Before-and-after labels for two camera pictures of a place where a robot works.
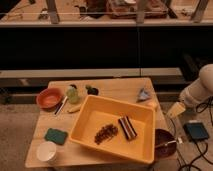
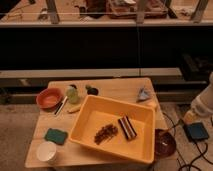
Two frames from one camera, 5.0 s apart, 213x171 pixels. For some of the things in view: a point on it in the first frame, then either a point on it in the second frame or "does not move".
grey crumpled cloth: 143,95 does not move
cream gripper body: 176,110 to 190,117
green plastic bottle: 73,95 does not move
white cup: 46,151 does not move
